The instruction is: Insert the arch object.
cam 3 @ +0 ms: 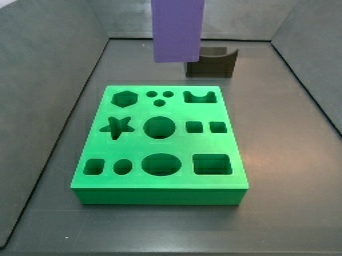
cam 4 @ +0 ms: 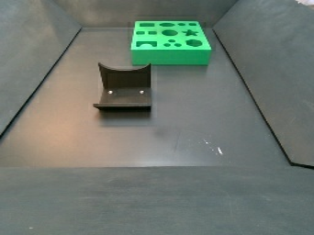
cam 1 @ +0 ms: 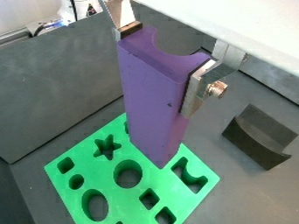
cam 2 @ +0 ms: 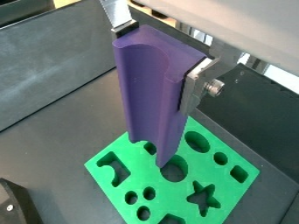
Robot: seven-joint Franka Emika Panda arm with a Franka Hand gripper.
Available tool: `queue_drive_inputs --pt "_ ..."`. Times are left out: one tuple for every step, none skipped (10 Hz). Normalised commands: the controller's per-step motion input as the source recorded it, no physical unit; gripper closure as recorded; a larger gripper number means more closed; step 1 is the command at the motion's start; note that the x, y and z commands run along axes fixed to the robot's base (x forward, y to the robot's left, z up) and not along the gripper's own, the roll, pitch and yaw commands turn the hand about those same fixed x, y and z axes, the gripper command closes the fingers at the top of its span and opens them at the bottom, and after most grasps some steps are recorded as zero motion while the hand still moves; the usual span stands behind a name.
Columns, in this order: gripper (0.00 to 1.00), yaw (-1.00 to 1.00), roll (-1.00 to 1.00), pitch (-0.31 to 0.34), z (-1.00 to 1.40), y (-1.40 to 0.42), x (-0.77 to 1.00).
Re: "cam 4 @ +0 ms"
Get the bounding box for green shape sorter block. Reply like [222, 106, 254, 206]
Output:
[130, 20, 213, 65]

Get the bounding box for black curved holder stand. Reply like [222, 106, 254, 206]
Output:
[94, 63, 153, 110]

